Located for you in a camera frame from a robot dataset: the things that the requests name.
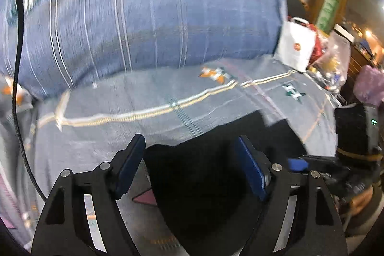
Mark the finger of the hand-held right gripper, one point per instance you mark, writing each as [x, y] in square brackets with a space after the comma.
[297, 164]

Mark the clear plastic bag with items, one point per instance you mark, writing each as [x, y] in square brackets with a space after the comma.
[334, 64]

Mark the grey printed bed sheet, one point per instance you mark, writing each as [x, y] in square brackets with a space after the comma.
[120, 112]

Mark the purple plastic bag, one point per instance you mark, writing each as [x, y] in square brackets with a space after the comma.
[370, 83]

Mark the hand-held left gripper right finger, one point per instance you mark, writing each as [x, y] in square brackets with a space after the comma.
[252, 169]

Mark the white paper bag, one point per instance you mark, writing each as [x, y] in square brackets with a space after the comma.
[295, 46]

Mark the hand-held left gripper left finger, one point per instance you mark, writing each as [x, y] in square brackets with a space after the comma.
[132, 166]

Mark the person's right hand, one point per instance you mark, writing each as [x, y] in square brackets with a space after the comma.
[361, 199]

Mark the black pants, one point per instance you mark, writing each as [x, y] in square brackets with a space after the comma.
[204, 184]

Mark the red plastic bag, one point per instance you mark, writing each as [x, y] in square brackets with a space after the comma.
[317, 47]

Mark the blue plaid pillow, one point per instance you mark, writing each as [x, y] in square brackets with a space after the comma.
[150, 10]

